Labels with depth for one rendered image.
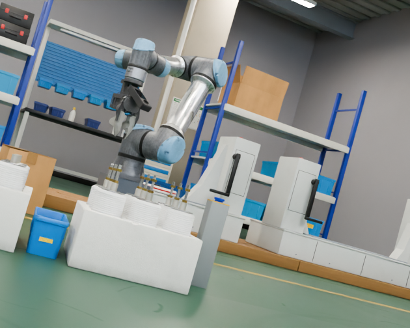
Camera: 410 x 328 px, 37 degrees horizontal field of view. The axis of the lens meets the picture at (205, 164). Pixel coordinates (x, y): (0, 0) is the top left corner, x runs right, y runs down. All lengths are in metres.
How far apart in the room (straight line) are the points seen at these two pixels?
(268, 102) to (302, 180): 2.94
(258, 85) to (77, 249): 5.60
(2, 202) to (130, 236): 0.39
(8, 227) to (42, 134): 8.40
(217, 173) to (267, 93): 3.14
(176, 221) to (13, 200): 0.50
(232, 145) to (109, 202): 2.48
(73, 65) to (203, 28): 1.92
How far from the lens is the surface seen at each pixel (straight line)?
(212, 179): 4.34
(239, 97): 7.19
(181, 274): 1.96
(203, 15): 8.70
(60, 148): 10.30
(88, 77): 7.97
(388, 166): 9.05
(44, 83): 7.68
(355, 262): 4.83
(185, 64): 2.64
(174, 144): 2.39
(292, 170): 4.56
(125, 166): 2.46
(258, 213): 7.32
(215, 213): 2.21
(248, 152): 4.33
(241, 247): 4.23
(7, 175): 1.91
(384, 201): 8.90
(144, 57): 2.22
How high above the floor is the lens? 0.31
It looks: 3 degrees up
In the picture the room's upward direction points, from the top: 16 degrees clockwise
